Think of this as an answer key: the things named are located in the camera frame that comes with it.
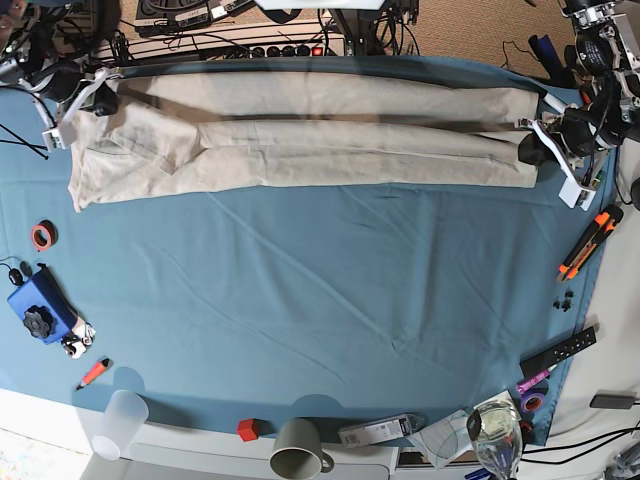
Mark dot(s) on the small black screws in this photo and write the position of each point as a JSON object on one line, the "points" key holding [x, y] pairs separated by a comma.
{"points": [[564, 302]]}

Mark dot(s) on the frosted plastic cup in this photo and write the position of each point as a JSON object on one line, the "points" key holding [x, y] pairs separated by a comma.
{"points": [[123, 417]]}

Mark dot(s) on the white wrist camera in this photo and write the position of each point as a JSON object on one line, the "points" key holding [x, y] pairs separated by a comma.
{"points": [[59, 137], [573, 194]]}

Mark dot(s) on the small black mouse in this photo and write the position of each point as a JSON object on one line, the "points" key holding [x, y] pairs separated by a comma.
{"points": [[15, 277]]}

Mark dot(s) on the black remote control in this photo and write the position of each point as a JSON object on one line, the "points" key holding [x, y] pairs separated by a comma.
{"points": [[559, 352]]}

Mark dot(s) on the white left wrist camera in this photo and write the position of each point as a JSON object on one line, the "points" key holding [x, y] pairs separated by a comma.
{"points": [[573, 194]]}

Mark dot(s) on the blue table cloth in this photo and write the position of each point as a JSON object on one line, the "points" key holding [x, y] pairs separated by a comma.
{"points": [[336, 303]]}

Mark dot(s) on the folded paper sheet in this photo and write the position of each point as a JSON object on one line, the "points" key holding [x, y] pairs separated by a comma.
{"points": [[447, 440]]}

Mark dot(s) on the purple tape roll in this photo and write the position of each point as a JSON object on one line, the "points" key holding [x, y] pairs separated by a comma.
{"points": [[532, 400]]}

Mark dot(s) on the red tape roll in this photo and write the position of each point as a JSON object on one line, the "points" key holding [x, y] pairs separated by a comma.
{"points": [[43, 235]]}

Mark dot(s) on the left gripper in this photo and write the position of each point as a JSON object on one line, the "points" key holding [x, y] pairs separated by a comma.
{"points": [[577, 133]]}

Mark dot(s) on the packaged item with barcode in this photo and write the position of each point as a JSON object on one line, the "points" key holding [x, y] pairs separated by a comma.
{"points": [[381, 431]]}

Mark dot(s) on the large orange utility knife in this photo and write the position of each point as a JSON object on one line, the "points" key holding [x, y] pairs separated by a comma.
{"points": [[596, 233]]}

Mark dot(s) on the black power strip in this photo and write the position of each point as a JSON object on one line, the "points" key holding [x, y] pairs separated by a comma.
{"points": [[291, 50]]}

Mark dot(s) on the grey-green ceramic mug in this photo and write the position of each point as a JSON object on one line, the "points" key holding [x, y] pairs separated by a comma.
{"points": [[298, 452]]}

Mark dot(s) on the beige T-shirt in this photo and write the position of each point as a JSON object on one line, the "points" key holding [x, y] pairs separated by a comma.
{"points": [[212, 132]]}

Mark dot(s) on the small black white toy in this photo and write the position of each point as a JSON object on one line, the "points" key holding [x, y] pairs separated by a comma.
{"points": [[78, 340]]}

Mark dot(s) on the black star knob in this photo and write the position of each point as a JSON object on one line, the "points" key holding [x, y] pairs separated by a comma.
{"points": [[38, 321]]}

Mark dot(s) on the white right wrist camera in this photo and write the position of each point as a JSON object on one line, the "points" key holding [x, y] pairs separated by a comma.
{"points": [[59, 137]]}

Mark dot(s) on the purple marker pen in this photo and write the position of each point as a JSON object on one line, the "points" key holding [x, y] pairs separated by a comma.
{"points": [[530, 383]]}

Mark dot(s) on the wine glass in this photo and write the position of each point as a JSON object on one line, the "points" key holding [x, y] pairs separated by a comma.
{"points": [[496, 438]]}

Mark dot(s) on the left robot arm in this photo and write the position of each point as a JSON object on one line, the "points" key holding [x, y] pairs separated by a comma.
{"points": [[605, 55]]}

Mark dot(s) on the blue box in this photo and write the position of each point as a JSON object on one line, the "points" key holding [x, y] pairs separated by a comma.
{"points": [[42, 290]]}

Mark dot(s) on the black cable ties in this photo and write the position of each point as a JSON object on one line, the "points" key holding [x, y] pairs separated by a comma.
{"points": [[16, 139]]}

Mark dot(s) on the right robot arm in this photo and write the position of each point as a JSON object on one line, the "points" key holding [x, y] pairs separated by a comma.
{"points": [[49, 49]]}

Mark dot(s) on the red cube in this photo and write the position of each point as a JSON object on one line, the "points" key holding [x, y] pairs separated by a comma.
{"points": [[248, 430]]}

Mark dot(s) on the black power adapter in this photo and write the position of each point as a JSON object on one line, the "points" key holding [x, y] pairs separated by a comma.
{"points": [[613, 401]]}

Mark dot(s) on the small orange utility knife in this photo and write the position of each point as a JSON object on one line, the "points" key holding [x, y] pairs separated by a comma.
{"points": [[95, 372]]}

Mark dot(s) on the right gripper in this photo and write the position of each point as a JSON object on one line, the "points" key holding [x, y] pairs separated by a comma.
{"points": [[65, 87]]}

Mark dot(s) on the white marker pen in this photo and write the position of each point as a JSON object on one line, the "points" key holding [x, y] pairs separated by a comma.
{"points": [[554, 103]]}

